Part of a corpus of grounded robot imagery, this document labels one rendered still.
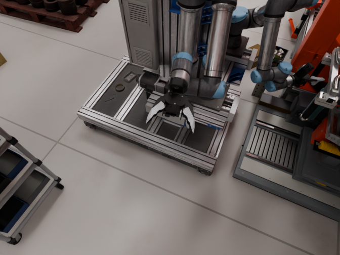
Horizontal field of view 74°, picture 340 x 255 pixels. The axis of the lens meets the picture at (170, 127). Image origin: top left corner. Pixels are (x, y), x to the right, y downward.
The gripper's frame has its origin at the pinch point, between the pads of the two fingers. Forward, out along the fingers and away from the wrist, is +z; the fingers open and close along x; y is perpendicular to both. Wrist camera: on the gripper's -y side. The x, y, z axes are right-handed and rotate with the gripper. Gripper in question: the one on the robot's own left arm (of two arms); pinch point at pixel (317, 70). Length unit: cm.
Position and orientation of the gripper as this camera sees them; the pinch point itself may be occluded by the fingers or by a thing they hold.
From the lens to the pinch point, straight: 174.1
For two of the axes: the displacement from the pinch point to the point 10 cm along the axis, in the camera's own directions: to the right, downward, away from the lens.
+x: 3.3, 7.9, -5.1
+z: 9.4, -2.8, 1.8
